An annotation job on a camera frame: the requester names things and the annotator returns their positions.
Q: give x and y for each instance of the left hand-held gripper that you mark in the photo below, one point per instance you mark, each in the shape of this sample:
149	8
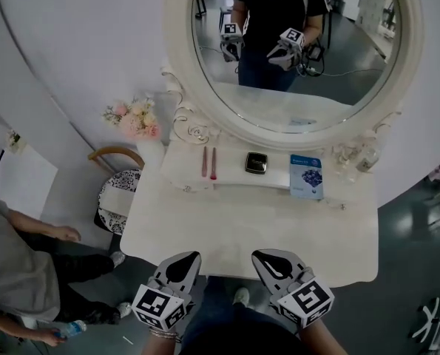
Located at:
156	303

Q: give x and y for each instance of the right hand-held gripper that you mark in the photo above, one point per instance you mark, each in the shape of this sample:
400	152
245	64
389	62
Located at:
308	301

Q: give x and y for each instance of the white dressing table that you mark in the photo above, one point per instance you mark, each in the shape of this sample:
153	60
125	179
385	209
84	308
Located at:
242	228

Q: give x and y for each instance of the person's left forearm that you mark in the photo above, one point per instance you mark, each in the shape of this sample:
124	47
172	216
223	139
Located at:
156	348

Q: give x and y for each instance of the person's right forearm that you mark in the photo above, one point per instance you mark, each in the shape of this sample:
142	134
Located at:
319	342

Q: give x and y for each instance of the person's left leg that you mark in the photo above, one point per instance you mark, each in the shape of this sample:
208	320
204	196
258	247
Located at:
216	301

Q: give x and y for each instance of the person's leg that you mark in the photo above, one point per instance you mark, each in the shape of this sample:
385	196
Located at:
260	320
216	301

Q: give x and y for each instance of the person's right white shoe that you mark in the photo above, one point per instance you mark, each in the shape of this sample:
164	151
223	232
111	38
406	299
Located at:
242	296

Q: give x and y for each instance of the person's right leg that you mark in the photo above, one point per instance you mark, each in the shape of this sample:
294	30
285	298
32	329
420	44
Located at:
260	320

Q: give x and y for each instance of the small white stick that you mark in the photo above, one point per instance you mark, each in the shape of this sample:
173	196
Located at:
128	339

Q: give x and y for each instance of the person's black shirt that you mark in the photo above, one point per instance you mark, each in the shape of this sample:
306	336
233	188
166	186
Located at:
242	350

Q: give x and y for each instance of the white flat box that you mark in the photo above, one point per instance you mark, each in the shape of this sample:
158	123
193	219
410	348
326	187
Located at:
116	200

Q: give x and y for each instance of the blue face mask packet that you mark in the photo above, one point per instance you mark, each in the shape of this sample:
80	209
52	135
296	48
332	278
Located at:
306	178

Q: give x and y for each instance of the black compact case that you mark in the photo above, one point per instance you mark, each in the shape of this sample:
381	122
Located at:
256	163

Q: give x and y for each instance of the black-white floral seat cushion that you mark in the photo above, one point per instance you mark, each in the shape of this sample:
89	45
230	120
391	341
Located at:
120	179

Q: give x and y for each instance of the clear water bottle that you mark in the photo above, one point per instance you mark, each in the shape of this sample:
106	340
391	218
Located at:
71	328

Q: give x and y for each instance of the pink makeup brush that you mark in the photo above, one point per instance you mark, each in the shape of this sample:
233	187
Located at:
205	161
213	163

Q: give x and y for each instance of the white vase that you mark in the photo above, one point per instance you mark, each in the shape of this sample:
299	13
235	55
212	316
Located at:
151	154

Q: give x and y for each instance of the clear glass perfume bottle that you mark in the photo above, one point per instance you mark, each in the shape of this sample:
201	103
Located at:
365	163

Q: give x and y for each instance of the wooden chair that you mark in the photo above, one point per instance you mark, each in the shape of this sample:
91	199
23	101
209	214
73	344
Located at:
112	152

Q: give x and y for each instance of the white swivel chair base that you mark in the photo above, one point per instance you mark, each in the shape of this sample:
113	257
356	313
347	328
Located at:
428	320

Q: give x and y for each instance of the pink flower bouquet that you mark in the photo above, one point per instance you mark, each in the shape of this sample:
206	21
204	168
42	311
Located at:
138	122

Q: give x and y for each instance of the white side desk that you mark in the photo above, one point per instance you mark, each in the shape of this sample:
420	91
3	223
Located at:
23	183

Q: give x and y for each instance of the small potted white flowers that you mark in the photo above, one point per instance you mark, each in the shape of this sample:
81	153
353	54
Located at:
13	140

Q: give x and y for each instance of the oval white-framed mirror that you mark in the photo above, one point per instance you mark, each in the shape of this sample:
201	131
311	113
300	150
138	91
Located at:
352	50

